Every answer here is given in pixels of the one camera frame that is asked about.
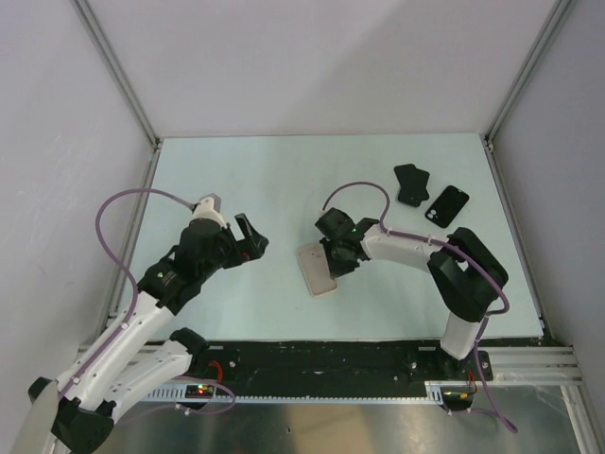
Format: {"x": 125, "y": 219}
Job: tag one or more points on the pink silicone phone case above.
{"x": 315, "y": 271}

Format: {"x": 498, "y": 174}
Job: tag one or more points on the grey slotted cable duct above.
{"x": 198, "y": 393}

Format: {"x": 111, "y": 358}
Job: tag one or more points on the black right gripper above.
{"x": 338, "y": 269}

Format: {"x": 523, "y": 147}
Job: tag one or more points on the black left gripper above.
{"x": 243, "y": 250}

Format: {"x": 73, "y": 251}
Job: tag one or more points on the aluminium corner post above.
{"x": 109, "y": 58}
{"x": 547, "y": 35}

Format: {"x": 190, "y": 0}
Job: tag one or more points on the aluminium corner post left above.
{"x": 109, "y": 58}

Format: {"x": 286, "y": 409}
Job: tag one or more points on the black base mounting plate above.
{"x": 342, "y": 366}

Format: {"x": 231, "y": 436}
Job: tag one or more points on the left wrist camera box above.
{"x": 208, "y": 207}

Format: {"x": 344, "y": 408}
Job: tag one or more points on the black phone case with holes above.
{"x": 445, "y": 208}

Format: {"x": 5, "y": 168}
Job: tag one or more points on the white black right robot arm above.
{"x": 466, "y": 274}

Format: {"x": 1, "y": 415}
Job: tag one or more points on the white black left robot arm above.
{"x": 81, "y": 406}

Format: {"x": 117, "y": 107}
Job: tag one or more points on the aluminium corner post right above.
{"x": 547, "y": 35}

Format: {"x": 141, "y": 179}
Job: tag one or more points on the black smartphone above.
{"x": 416, "y": 195}

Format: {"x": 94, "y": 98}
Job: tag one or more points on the black flat phone case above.
{"x": 405, "y": 175}

